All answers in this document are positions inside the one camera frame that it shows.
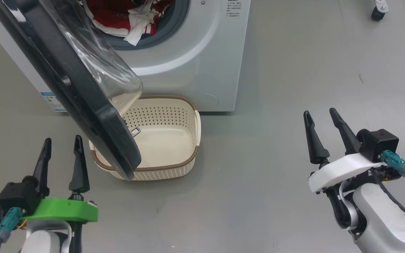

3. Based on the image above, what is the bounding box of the teal plug camera cable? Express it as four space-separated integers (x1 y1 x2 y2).
0 207 24 253
381 150 405 187

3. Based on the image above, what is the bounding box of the white front-load washing machine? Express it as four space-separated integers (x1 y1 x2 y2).
0 0 251 112

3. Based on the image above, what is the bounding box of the blue energy label sticker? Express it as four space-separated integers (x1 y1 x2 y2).
41 92 66 112

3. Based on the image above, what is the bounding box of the metal frame leg with caster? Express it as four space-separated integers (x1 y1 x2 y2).
371 0 389 21

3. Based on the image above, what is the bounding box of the cream perforated basket brown rim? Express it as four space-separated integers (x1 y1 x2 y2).
89 96 201 181

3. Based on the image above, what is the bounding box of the red jacket with white sleeves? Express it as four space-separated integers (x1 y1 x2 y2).
123 0 175 46

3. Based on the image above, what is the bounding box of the black round glass washer door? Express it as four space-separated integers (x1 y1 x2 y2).
0 0 143 181

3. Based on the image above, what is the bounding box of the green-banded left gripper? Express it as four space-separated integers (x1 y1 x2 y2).
22 135 98 253

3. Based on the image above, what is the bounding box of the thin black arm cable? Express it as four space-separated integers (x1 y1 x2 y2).
371 168 405 231

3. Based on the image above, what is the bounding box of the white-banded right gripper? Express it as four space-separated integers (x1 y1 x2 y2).
303 108 387 229

